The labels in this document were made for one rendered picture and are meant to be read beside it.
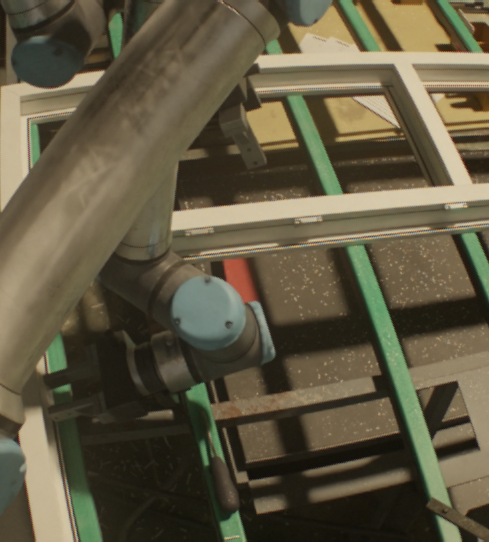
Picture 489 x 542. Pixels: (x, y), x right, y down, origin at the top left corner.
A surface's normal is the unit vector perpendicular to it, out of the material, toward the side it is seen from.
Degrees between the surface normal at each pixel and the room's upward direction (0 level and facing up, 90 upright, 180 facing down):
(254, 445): 0
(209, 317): 26
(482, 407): 0
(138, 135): 47
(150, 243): 87
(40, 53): 95
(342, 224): 90
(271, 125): 0
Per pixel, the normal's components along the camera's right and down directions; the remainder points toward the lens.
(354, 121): 0.06, -0.63
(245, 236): 0.19, 0.76
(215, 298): -0.15, -0.26
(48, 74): -0.21, 0.80
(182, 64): 0.22, 0.01
